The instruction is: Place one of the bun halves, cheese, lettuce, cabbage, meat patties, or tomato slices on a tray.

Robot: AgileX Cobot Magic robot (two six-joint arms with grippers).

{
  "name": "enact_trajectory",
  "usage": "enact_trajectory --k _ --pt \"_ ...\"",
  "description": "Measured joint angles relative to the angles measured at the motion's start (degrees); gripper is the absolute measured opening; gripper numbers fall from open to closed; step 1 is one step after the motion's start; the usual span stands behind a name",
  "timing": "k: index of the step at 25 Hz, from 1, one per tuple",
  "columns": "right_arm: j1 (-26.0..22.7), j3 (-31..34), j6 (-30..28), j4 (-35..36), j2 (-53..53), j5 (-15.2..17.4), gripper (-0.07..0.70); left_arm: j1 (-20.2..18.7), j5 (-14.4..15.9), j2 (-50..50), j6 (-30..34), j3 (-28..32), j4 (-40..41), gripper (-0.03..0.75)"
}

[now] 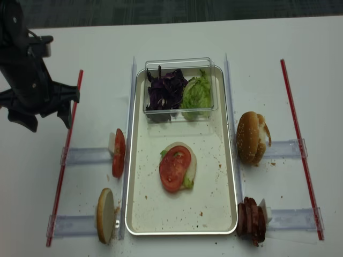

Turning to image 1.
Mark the lettuce leaf under tomato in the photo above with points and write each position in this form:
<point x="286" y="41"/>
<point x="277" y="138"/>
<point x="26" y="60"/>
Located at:
<point x="188" y="182"/>

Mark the red rod right side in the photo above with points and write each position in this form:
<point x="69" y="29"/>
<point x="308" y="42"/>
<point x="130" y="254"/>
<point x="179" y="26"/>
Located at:
<point x="320" y="230"/>

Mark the white rectangular tray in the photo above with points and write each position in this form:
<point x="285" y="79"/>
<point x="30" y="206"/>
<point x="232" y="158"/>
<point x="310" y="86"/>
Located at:
<point x="210" y="207"/>

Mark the clear cross rail upper right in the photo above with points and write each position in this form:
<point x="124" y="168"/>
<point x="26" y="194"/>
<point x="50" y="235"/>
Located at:
<point x="287" y="149"/>

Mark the clear cross rail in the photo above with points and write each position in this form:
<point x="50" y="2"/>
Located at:
<point x="78" y="156"/>
<point x="287" y="149"/>
<point x="307" y="219"/>
<point x="71" y="226"/>

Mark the white pusher block at tomato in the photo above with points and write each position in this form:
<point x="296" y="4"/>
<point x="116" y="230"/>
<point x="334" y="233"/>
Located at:
<point x="111" y="144"/>

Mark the sliced meat patties stack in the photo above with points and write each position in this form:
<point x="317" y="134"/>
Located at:
<point x="251" y="223"/>

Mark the sesame bun outer half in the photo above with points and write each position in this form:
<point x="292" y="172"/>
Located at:
<point x="247" y="136"/>

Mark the clear cross rail upper left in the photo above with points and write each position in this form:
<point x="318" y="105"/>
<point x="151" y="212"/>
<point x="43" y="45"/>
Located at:
<point x="78" y="156"/>

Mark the upright pale bun slice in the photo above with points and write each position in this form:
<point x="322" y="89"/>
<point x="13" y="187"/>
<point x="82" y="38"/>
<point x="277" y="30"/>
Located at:
<point x="105" y="215"/>

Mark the clear long rail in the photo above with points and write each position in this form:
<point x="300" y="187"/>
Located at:
<point x="232" y="131"/>
<point x="121" y="230"/>

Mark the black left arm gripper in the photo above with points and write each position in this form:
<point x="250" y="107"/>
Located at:
<point x="32" y="89"/>

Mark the upright tomato slices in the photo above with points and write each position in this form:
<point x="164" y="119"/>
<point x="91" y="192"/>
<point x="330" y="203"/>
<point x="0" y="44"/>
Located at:
<point x="119" y="154"/>

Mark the purple cabbage leaves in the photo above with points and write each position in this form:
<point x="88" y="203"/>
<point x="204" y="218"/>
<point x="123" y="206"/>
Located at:
<point x="166" y="94"/>

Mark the bun slice on tray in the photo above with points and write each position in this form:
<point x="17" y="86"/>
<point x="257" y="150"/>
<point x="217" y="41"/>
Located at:
<point x="191" y="163"/>

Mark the clear cross rail lower left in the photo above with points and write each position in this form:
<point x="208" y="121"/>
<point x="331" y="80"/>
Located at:
<point x="71" y="226"/>

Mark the green lettuce in box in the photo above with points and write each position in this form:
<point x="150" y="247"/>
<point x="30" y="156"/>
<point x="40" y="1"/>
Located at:
<point x="197" y="93"/>

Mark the tomato slice on tray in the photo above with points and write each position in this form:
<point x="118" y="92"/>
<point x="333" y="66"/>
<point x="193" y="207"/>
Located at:
<point x="173" y="167"/>

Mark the sesame bun half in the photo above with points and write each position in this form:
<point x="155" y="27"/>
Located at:
<point x="263" y="141"/>
<point x="247" y="136"/>

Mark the clear long rail right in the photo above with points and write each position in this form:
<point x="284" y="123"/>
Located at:
<point x="232" y="131"/>

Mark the sesame bun inner half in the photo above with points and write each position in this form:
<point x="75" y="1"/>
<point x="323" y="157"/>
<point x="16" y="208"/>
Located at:
<point x="263" y="141"/>

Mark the clear long rail left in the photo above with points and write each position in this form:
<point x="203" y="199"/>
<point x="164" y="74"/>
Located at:
<point x="121" y="230"/>

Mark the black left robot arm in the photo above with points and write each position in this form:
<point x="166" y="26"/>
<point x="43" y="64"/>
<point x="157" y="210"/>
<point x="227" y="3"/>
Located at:
<point x="14" y="32"/>

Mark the red rod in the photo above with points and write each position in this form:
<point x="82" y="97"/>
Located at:
<point x="64" y="160"/>
<point x="320" y="230"/>

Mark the clear plastic salad box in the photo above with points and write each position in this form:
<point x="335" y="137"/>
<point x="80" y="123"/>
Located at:
<point x="190" y="68"/>

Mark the clear cross rail lower right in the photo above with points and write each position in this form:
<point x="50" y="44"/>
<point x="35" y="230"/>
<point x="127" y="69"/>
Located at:
<point x="307" y="219"/>

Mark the white pusher block at patties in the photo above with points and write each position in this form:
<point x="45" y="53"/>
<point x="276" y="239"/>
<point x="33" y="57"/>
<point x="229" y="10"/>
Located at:
<point x="266" y="211"/>

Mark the red rod left side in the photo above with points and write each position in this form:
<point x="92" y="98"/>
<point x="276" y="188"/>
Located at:
<point x="64" y="160"/>

